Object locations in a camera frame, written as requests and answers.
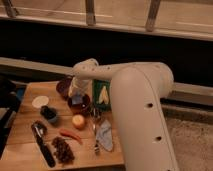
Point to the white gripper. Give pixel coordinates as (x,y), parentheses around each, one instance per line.
(78,87)

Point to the blue sponge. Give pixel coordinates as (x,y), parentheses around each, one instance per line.
(77,99)

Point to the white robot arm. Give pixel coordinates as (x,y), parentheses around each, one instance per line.
(136,89)

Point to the purple bowl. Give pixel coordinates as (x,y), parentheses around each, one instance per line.
(62,87)

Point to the red bowl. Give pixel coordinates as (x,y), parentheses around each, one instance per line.
(80,108)

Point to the green plastic tray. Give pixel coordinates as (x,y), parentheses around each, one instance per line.
(97,87)

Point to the yellow banana piece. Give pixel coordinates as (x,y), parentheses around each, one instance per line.
(103,96)

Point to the yellow apple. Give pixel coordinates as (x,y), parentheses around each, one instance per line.
(78,121)

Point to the blue cup with dark item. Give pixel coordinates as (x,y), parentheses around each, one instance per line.
(49,114)

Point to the white round lid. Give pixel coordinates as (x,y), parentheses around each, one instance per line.
(40,101)

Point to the red chili pepper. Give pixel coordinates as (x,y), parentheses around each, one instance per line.
(70,134)

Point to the wooden table board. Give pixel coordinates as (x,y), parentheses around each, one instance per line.
(22,153)

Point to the grey blue cloth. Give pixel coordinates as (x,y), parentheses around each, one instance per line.
(104,136)

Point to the metal spoon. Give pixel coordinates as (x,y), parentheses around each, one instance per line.
(95,118)

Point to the dark grape bunch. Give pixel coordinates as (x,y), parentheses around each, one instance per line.
(63,151)

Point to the black handled peeler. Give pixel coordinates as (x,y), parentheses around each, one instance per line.
(39,130)

